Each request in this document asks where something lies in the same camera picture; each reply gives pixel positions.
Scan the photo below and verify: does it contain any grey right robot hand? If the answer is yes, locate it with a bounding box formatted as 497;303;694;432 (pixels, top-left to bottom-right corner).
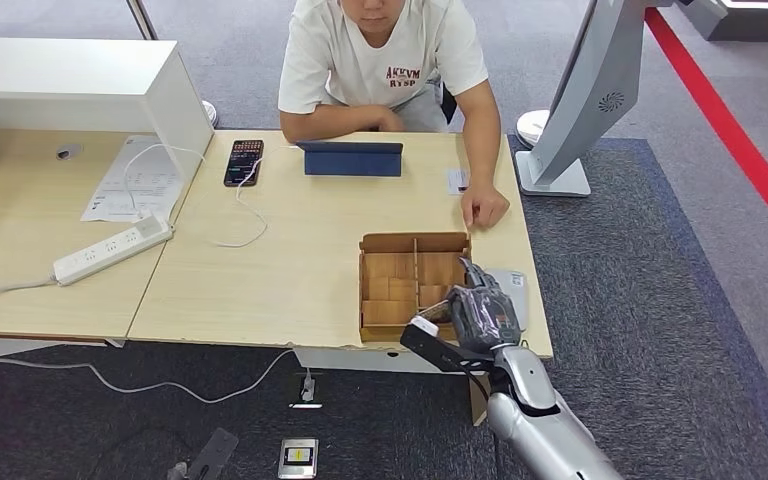
446;256;523;356

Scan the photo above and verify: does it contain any person's left hand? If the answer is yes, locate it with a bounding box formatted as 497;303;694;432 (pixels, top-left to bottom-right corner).
460;182;511;230

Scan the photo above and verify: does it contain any person's right hand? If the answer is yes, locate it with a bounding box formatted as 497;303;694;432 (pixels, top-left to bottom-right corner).
373;107;407;132

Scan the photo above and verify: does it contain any wooden compartment box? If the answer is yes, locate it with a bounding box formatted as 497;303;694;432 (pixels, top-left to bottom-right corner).
358;231;473;344

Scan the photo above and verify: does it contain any clear plastic right hand cover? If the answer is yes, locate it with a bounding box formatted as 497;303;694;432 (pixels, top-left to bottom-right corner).
448;284;523;352

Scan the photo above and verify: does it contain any grey card reader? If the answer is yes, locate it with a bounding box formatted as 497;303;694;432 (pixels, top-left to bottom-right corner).
487;268;531;333

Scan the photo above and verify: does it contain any person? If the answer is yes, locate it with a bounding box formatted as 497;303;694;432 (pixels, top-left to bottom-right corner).
276;0;511;230

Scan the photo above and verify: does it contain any tablet in blue case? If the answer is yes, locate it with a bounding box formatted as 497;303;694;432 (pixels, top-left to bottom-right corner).
295;140;404;178

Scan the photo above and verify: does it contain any black chair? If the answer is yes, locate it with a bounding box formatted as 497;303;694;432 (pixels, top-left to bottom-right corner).
440;74;459;127

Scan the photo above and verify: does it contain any light wood desk leg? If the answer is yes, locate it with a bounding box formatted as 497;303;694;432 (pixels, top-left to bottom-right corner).
468;372;493;427

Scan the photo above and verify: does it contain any large white round base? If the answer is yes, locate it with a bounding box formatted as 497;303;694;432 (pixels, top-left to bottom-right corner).
515;109;551;148

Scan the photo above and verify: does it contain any silver floor socket plate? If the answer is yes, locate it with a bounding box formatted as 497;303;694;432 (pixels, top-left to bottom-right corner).
276;437;320;480

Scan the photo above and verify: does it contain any white desk front panel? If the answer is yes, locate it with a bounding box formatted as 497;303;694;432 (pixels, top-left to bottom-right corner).
293;347;445;376

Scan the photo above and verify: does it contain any open floor socket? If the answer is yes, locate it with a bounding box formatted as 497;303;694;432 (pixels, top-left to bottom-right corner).
287;370;324;411

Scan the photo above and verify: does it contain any black smartphone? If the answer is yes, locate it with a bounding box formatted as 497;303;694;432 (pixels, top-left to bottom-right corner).
222;138;265;188

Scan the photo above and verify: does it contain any grey kiosk stand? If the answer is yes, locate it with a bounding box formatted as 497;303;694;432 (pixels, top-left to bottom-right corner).
515;0;677;198

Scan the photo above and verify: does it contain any dark grey floor rug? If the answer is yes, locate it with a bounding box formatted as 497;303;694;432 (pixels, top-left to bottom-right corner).
0;127;768;480

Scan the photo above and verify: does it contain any white desk underframe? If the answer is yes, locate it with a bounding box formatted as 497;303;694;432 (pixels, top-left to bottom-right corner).
0;336;126;364

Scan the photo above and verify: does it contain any white power strip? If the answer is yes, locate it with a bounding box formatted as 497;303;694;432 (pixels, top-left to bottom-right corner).
51;211;175;287

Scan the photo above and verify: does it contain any white charger plug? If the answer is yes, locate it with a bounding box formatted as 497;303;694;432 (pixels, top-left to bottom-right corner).
133;213;171;238

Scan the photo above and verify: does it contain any metal pole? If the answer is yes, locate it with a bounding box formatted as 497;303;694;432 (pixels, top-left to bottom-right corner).
124;0;159;41

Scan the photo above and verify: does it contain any printed paper sheet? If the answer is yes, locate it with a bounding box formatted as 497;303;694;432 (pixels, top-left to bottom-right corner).
79;135;187;225

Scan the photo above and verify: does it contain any grey display platform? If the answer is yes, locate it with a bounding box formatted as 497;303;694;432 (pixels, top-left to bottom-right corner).
675;0;768;42

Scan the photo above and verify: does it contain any white desk cabinet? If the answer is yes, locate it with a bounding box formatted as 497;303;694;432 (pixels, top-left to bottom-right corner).
0;36;215;222

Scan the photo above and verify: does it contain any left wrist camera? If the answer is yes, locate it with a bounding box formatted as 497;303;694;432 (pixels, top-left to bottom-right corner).
185;427;240;480

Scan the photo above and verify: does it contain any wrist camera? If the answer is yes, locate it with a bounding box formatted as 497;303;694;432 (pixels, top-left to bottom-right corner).
399;315;495;374
185;427;240;480

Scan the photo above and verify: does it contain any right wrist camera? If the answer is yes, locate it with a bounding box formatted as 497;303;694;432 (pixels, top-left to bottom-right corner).
399;315;495;374

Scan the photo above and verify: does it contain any white floor cord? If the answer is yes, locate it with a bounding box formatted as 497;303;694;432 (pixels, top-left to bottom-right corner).
0;349;295;406

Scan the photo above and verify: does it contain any white charging cable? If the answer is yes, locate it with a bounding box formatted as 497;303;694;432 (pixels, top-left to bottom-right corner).
121;142;269;250

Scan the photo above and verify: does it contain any white power strip cord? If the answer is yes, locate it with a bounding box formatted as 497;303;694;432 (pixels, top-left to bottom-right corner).
0;278;59;311

